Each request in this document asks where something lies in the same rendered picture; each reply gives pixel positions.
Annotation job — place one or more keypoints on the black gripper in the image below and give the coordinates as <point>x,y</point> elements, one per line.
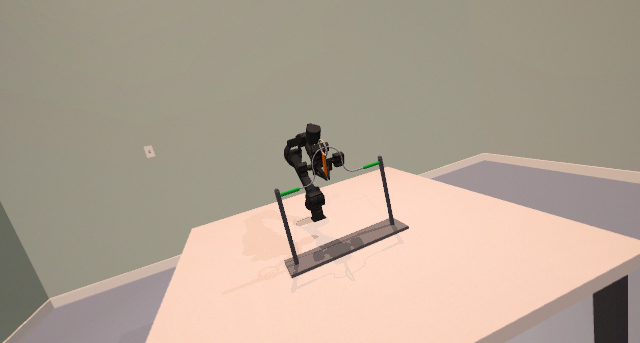
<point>318,163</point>

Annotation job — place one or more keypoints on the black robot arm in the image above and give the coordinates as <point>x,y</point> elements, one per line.
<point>314,197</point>

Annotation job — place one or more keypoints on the grey wire rig on two posts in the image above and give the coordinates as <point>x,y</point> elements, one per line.
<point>321,255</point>

